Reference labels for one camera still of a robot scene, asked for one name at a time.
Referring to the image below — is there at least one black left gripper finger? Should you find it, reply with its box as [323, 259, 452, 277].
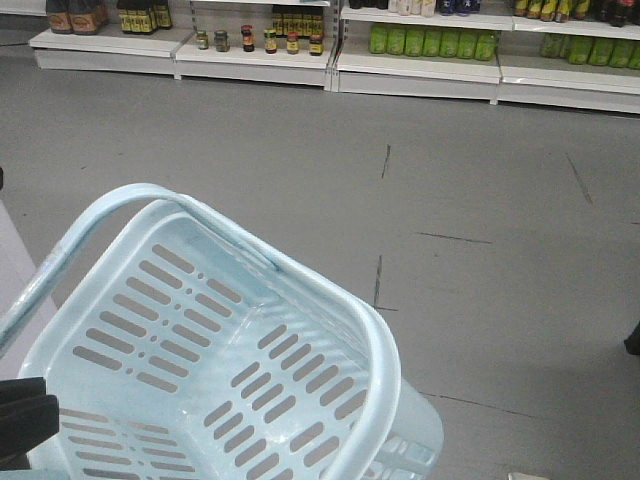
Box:
[0, 377, 46, 403]
[1, 395, 60, 456]

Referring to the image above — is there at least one light blue plastic basket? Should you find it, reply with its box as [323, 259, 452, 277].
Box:
[1, 183, 444, 479]

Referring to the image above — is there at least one small green lid jar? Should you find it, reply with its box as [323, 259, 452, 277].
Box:
[195, 30, 209, 50]

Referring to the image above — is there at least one small grey lid jar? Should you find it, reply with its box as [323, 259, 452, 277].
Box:
[214, 30, 230, 52]

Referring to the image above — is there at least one red lid sauce jar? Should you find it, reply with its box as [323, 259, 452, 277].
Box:
[241, 24, 255, 52]

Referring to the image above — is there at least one yellow label sauce jar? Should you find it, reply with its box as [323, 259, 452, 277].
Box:
[264, 28, 277, 54]

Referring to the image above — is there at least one brown sauce jar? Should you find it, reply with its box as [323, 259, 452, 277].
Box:
[286, 31, 300, 55]

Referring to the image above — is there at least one white store shelf unit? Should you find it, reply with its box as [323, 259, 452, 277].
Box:
[30, 1, 639, 114]

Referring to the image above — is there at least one dark sauce jar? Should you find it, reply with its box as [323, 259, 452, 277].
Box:
[309, 34, 324, 56]

